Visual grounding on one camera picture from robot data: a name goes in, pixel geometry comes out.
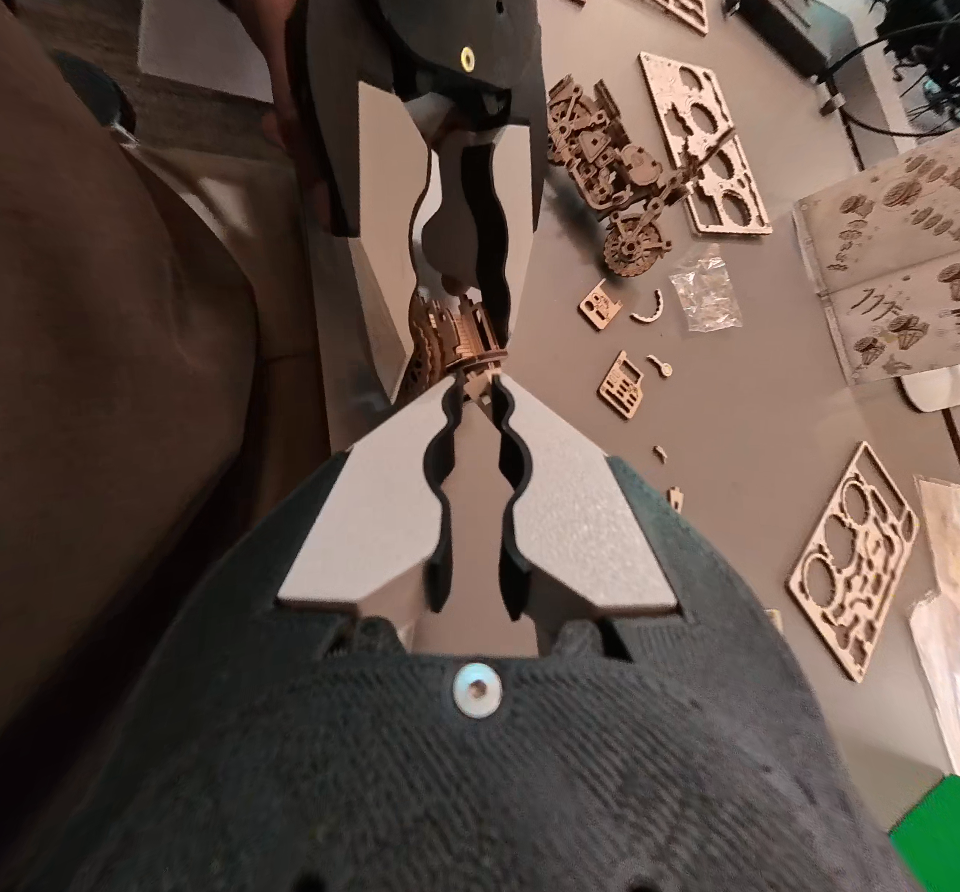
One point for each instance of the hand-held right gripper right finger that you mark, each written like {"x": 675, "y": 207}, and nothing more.
{"x": 585, "y": 525}

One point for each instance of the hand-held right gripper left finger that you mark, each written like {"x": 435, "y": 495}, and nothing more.
{"x": 367, "y": 525}

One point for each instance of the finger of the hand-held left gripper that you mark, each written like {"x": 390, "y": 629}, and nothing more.
{"x": 484, "y": 232}
{"x": 382, "y": 195}

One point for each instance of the small wooden model assembly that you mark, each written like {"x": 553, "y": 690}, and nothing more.
{"x": 450, "y": 337}

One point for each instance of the pointed wooden part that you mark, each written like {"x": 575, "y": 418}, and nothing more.
{"x": 480, "y": 384}

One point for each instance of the person's left forearm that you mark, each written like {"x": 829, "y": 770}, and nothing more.
{"x": 262, "y": 30}

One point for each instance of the grey desk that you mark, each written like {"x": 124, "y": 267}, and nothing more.
{"x": 750, "y": 397}

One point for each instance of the wooden piece with tab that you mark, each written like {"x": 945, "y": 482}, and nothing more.
{"x": 600, "y": 305}

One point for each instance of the slotted rectangular wooden piece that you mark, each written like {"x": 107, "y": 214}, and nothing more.
{"x": 621, "y": 384}

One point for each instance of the wooden motorcycle model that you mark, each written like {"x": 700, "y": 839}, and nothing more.
{"x": 615, "y": 157}

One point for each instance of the key-shaped wooden piece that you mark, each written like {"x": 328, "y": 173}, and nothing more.
{"x": 660, "y": 366}

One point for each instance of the curved toothed wooden piece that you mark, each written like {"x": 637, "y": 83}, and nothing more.
{"x": 649, "y": 309}

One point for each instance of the clear plastic bag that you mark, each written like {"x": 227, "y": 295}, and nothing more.
{"x": 705, "y": 292}

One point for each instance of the wooden sheet with round cutouts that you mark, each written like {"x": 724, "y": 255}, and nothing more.
{"x": 712, "y": 150}

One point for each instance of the wooden sheet with small cutouts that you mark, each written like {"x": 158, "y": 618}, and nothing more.
{"x": 855, "y": 562}

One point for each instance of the black flat box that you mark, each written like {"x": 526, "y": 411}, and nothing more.
{"x": 780, "y": 15}

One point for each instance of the white paper sheets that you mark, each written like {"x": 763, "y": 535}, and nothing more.
{"x": 937, "y": 607}

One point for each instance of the white rounded object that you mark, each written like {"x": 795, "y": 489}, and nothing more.
{"x": 934, "y": 390}

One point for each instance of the instruction booklet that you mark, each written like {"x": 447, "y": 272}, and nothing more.
{"x": 885, "y": 262}

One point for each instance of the green plastic bin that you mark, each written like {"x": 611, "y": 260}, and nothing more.
{"x": 930, "y": 839}

